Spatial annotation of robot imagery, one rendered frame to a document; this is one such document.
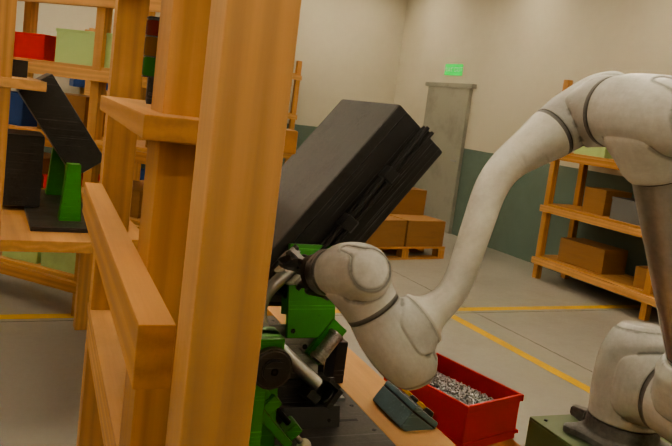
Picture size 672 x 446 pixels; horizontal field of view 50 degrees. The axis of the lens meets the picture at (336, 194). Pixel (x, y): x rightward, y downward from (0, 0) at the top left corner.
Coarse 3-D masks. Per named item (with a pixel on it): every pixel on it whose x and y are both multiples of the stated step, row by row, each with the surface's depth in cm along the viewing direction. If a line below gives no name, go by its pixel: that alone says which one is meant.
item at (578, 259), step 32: (576, 160) 744; (608, 160) 712; (576, 192) 804; (608, 192) 721; (544, 224) 785; (576, 224) 806; (608, 224) 701; (544, 256) 787; (576, 256) 751; (608, 256) 723; (608, 288) 697; (640, 288) 675
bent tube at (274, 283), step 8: (280, 272) 155; (288, 272) 155; (272, 280) 154; (280, 280) 155; (288, 280) 156; (272, 288) 154; (272, 296) 154; (264, 320) 152; (288, 352) 154; (296, 360) 154; (296, 368) 154; (304, 368) 155; (304, 376) 155; (312, 376) 155; (312, 384) 155; (320, 384) 156
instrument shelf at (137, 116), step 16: (112, 96) 191; (112, 112) 156; (128, 112) 128; (144, 112) 113; (128, 128) 127; (144, 128) 109; (160, 128) 110; (176, 128) 111; (192, 128) 111; (192, 144) 112; (288, 144) 118
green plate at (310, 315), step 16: (288, 288) 159; (304, 288) 160; (288, 304) 159; (304, 304) 160; (320, 304) 162; (288, 320) 158; (304, 320) 160; (320, 320) 161; (288, 336) 158; (304, 336) 159
